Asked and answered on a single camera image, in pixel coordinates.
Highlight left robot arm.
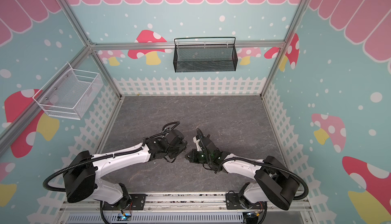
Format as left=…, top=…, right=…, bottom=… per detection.
left=63, top=129, right=187, bottom=209

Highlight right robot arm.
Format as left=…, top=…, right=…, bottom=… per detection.
left=185, top=135, right=308, bottom=210

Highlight aluminium front rail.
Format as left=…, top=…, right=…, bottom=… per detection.
left=57, top=191, right=315, bottom=214

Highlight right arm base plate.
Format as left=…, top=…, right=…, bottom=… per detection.
left=225, top=191, right=266, bottom=210

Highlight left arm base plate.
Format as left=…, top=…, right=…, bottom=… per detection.
left=103, top=193, right=147, bottom=211

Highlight black mesh wall basket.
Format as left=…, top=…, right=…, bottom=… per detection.
left=173, top=37, right=238, bottom=73

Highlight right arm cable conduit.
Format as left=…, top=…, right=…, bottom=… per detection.
left=195, top=128, right=309, bottom=201

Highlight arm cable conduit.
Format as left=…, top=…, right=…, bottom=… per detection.
left=195, top=128, right=309, bottom=201
left=42, top=121, right=181, bottom=192

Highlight white mesh wall basket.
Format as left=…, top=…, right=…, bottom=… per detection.
left=33, top=63, right=104, bottom=120

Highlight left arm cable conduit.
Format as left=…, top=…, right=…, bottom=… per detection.
left=42, top=121, right=181, bottom=192

